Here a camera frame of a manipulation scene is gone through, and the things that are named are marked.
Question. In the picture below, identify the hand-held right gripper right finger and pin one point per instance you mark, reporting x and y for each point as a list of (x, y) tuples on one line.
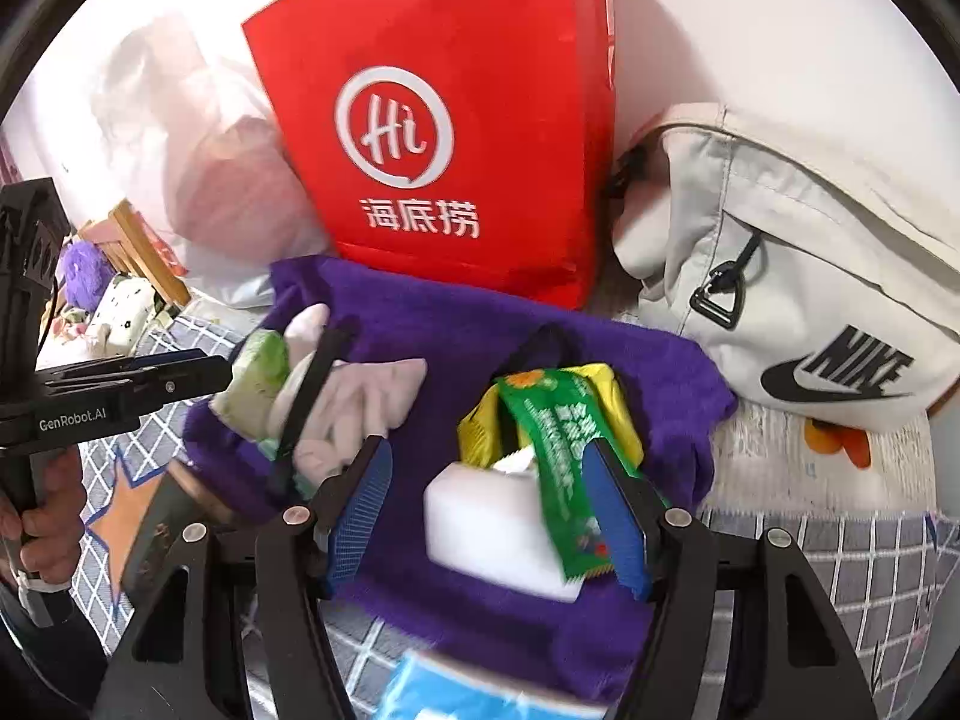
[(619, 525)]

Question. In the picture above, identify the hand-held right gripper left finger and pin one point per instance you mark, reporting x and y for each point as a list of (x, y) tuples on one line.
[(360, 525)]

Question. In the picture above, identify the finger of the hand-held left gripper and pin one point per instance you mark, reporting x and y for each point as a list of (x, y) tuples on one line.
[(120, 366), (187, 384)]

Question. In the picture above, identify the small light green tissue pack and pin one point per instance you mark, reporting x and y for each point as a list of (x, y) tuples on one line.
[(259, 382)]

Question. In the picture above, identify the white tissue packet green wrapper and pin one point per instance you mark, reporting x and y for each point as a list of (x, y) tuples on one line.
[(487, 525)]

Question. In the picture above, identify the person's left forearm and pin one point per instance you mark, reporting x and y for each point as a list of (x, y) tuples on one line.
[(37, 660)]

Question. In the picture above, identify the person's left hand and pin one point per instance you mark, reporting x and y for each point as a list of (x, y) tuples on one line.
[(52, 510)]

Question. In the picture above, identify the white spotted plush toy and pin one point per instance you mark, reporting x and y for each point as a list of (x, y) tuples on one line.
[(124, 315)]

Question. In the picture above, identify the purple plush toy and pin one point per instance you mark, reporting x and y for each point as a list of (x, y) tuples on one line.
[(82, 274)]

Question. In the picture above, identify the brown wooden furniture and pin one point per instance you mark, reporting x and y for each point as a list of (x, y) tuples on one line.
[(127, 240)]

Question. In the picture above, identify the brown red box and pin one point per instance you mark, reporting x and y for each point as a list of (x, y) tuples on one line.
[(166, 255)]

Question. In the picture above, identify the yellow pouch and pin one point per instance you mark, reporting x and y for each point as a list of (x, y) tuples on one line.
[(615, 397)]

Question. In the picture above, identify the white plastic bag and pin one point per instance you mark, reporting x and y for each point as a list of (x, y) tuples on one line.
[(210, 187)]

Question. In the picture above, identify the blue tissue pack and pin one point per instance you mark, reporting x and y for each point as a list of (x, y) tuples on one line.
[(465, 694)]

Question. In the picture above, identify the purple towel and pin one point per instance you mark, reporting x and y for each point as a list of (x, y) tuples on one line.
[(465, 330)]

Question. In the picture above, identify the dark grey grid quilt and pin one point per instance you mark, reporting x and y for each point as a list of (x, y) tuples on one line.
[(885, 577)]

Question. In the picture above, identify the beige sling bag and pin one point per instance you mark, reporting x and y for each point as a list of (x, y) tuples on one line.
[(810, 240)]

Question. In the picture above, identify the red paper bag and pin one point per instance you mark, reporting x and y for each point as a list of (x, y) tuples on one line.
[(450, 30)]

